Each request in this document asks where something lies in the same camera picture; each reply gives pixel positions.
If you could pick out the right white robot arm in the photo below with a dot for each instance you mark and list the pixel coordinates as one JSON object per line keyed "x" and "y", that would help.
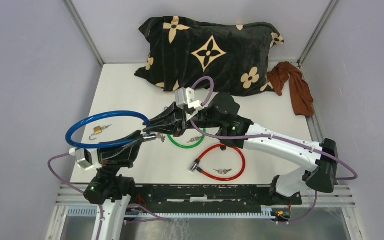
{"x": 317, "y": 168}

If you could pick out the green cable lock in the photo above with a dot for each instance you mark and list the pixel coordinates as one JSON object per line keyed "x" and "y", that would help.
{"x": 186, "y": 145}

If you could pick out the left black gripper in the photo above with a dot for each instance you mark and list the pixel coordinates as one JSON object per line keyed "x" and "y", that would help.
{"x": 123, "y": 155}

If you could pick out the brown cloth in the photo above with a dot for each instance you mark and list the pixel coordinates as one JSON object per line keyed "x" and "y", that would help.
{"x": 301, "y": 98}

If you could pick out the red cable lock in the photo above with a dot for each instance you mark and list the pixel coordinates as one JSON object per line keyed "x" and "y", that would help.
{"x": 212, "y": 158}

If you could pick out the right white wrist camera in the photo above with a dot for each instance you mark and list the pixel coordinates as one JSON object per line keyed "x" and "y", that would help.
{"x": 188, "y": 97}

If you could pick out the small brass padlock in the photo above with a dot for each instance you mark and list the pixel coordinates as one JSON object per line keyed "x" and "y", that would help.
{"x": 98, "y": 130}

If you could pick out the blue cable lock keys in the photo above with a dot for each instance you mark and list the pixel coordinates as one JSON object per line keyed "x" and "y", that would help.
{"x": 161, "y": 137}

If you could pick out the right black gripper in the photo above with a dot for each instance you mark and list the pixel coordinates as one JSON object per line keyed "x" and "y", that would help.
{"x": 173, "y": 121}

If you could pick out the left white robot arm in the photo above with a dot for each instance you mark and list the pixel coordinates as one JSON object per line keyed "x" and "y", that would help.
{"x": 108, "y": 188}

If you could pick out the black floral pillow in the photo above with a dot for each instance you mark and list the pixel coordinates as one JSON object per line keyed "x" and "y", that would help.
{"x": 183, "y": 50}

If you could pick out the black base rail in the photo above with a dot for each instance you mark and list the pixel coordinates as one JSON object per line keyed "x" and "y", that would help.
{"x": 165, "y": 202}

